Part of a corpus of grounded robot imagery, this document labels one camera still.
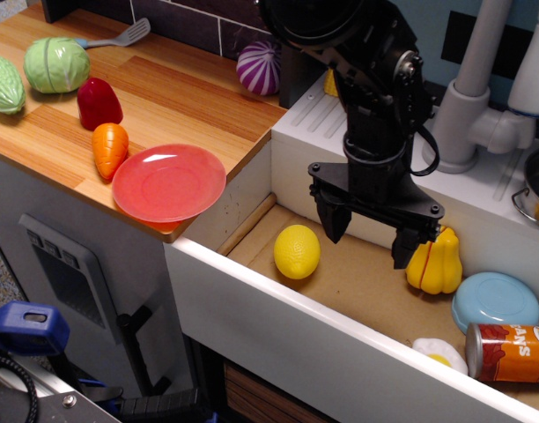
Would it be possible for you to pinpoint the light blue toy bowl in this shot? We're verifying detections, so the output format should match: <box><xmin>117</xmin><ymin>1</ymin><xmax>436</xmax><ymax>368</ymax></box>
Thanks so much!
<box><xmin>451</xmin><ymin>271</ymin><xmax>539</xmax><ymax>333</ymax></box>

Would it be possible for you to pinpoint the toy fried egg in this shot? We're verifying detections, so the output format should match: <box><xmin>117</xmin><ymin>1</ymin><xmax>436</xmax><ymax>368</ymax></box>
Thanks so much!
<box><xmin>412</xmin><ymin>338</ymin><xmax>469</xmax><ymax>375</ymax></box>

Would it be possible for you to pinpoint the purple striped toy onion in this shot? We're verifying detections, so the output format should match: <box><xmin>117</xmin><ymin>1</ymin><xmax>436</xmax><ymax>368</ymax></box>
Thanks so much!
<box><xmin>236</xmin><ymin>41</ymin><xmax>281</xmax><ymax>96</ymax></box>

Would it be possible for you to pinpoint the red toy pepper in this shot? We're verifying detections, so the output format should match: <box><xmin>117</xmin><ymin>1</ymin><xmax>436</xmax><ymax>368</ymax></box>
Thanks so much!
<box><xmin>77</xmin><ymin>78</ymin><xmax>123</xmax><ymax>130</ymax></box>

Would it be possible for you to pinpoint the orange toy beans can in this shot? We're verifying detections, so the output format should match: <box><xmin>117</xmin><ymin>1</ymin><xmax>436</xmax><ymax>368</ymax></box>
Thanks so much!
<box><xmin>465</xmin><ymin>323</ymin><xmax>539</xmax><ymax>383</ymax></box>

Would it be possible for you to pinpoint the green toy bitter gourd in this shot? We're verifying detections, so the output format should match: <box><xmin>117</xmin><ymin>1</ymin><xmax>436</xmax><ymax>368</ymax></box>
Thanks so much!
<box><xmin>0</xmin><ymin>56</ymin><xmax>26</xmax><ymax>115</ymax></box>

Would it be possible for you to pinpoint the grey oven control panel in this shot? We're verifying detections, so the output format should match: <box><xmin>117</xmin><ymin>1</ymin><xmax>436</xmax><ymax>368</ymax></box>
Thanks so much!
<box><xmin>18</xmin><ymin>213</ymin><xmax>121</xmax><ymax>345</ymax></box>

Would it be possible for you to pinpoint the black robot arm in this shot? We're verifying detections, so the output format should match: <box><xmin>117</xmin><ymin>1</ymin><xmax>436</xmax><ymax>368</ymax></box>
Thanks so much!
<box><xmin>258</xmin><ymin>1</ymin><xmax>444</xmax><ymax>269</ymax></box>

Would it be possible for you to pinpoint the silver toy pot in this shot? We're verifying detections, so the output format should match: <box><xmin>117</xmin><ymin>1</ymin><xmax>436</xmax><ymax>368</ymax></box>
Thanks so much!
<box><xmin>511</xmin><ymin>149</ymin><xmax>539</xmax><ymax>227</ymax></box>

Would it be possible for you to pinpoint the yellow toy squash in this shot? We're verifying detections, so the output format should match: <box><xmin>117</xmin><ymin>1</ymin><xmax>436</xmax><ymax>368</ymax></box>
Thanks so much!
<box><xmin>405</xmin><ymin>226</ymin><xmax>463</xmax><ymax>295</ymax></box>

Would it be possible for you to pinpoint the green toy cabbage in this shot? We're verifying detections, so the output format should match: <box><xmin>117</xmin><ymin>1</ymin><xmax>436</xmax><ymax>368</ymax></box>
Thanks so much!
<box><xmin>23</xmin><ymin>37</ymin><xmax>91</xmax><ymax>93</ymax></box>

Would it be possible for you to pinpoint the grey toy spatula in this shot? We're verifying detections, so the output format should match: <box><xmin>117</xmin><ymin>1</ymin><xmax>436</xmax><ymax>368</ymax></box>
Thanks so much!
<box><xmin>75</xmin><ymin>18</ymin><xmax>151</xmax><ymax>49</ymax></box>

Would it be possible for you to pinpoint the yellow toy lemon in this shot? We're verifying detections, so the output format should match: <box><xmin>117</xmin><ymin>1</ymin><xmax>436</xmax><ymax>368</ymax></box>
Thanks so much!
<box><xmin>273</xmin><ymin>225</ymin><xmax>321</xmax><ymax>280</ymax></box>

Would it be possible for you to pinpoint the grey toy faucet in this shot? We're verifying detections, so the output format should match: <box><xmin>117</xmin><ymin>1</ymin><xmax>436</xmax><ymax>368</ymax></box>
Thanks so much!
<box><xmin>422</xmin><ymin>1</ymin><xmax>536</xmax><ymax>174</ymax></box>

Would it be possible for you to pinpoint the blue clamp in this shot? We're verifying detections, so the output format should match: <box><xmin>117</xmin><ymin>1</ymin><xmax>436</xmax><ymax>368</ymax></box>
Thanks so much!
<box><xmin>0</xmin><ymin>301</ymin><xmax>70</xmax><ymax>356</ymax></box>

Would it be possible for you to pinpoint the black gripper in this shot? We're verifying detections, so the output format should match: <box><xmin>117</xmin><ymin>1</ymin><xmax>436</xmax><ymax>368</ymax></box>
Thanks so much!
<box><xmin>308</xmin><ymin>162</ymin><xmax>444</xmax><ymax>270</ymax></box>

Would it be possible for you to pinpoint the orange toy carrot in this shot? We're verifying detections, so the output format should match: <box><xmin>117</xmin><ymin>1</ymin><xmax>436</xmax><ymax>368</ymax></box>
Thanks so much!
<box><xmin>92</xmin><ymin>122</ymin><xmax>129</xmax><ymax>180</ymax></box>

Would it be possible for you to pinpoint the white bottle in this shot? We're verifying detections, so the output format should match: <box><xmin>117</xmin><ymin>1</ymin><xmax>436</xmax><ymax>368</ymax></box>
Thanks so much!
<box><xmin>508</xmin><ymin>13</ymin><xmax>539</xmax><ymax>118</ymax></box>

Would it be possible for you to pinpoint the black oven door handle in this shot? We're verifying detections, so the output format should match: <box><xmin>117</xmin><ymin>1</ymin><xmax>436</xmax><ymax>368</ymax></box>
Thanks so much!
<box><xmin>115</xmin><ymin>306</ymin><xmax>171</xmax><ymax>397</ymax></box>

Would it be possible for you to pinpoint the yellow toy corn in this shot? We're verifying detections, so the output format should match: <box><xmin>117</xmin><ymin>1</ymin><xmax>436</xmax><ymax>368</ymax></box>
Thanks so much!
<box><xmin>323</xmin><ymin>70</ymin><xmax>339</xmax><ymax>98</ymax></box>

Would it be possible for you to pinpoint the red plastic plate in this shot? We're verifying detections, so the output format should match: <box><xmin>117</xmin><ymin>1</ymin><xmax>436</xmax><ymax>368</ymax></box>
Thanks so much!
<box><xmin>112</xmin><ymin>144</ymin><xmax>226</xmax><ymax>223</ymax></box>

